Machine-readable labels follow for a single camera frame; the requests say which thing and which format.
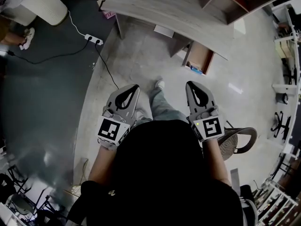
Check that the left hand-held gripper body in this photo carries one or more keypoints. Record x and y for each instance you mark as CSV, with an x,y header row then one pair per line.
x,y
109,128

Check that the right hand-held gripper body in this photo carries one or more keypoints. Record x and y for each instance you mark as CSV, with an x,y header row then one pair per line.
x,y
209,126

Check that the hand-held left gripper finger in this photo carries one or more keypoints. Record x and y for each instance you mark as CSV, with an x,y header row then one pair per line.
x,y
112,98
135,100

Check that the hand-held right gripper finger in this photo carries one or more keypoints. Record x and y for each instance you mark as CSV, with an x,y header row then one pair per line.
x,y
208,98
190,100

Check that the blue item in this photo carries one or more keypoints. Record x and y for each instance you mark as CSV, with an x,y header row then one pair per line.
x,y
196,69

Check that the brown wooden drawer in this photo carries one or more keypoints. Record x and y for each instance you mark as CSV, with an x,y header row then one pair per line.
x,y
200,54

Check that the person's left forearm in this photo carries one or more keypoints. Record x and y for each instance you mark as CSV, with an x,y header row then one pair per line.
x,y
103,163

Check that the person's right forearm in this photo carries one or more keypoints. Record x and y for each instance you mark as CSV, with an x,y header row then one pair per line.
x,y
216,159

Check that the person's left shoe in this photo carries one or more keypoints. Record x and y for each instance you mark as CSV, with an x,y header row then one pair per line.
x,y
139,114

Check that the person's grey jeans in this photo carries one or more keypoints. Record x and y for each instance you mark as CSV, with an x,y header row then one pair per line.
x,y
164,107

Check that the person's right shoe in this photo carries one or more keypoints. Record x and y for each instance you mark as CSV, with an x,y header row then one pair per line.
x,y
159,83

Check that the dark woven chair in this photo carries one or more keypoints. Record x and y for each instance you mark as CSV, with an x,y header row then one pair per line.
x,y
235,140

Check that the white power strip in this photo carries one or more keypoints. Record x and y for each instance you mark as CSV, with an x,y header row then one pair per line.
x,y
93,39

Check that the person's black top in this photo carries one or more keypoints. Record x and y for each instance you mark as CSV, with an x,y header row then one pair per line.
x,y
160,173

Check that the black office chair base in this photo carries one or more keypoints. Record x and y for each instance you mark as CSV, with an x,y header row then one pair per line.
x,y
281,125

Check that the pink packet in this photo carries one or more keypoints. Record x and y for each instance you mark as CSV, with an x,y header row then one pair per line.
x,y
108,14

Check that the white workbench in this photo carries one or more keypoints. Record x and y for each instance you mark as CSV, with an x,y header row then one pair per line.
x,y
294,55

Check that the grey wooden desk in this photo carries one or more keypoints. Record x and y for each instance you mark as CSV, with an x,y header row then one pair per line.
x,y
164,6

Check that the wooden shelf unit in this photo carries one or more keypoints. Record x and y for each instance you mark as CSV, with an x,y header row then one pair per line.
x,y
237,1

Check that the white metal rack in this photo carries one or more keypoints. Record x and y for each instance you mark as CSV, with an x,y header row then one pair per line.
x,y
275,204

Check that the white ribbed bin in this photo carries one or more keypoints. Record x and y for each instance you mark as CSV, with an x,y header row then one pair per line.
x,y
44,3

